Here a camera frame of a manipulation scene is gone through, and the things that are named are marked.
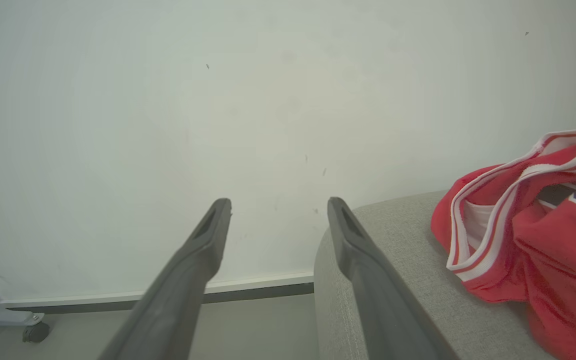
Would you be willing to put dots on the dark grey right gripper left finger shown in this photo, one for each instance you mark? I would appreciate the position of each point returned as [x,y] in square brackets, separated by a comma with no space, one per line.
[178,295]

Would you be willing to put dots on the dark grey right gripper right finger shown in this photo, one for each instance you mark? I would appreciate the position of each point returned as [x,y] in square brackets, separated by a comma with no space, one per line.
[375,295]

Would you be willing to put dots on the red jersey with white trim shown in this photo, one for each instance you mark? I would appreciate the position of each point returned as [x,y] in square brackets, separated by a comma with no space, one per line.
[543,240]

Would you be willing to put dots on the grey fabric sofa seat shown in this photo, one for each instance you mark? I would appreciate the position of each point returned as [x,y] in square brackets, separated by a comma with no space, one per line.
[418,290]

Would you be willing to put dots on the grey wheeled stand leg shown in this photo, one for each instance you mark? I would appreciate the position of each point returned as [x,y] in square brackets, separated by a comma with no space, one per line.
[3,312]

